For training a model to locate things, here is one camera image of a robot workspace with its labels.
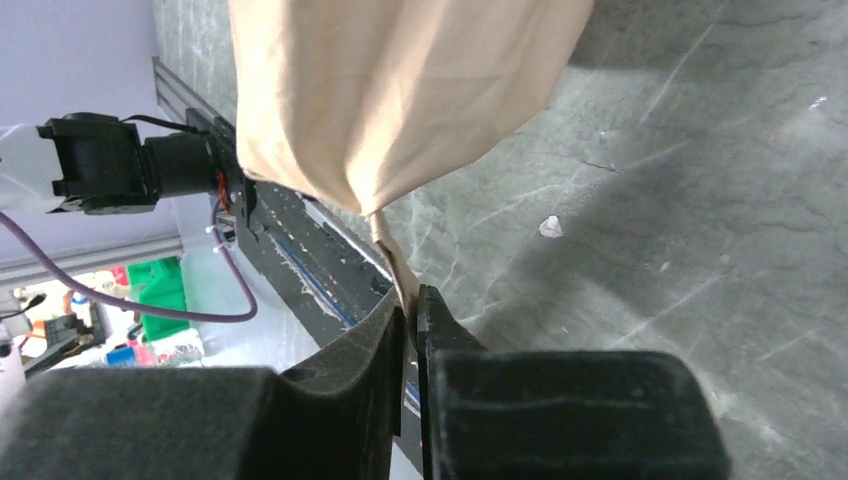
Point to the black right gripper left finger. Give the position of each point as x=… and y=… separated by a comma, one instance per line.
x=152, y=423

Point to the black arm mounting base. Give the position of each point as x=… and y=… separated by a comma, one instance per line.
x=298, y=252

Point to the green plastic bin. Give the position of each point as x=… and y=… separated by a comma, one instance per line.
x=159, y=283

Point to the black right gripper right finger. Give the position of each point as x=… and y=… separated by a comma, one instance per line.
x=584, y=414

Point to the beige folding umbrella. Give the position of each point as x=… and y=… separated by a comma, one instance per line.
x=358, y=103

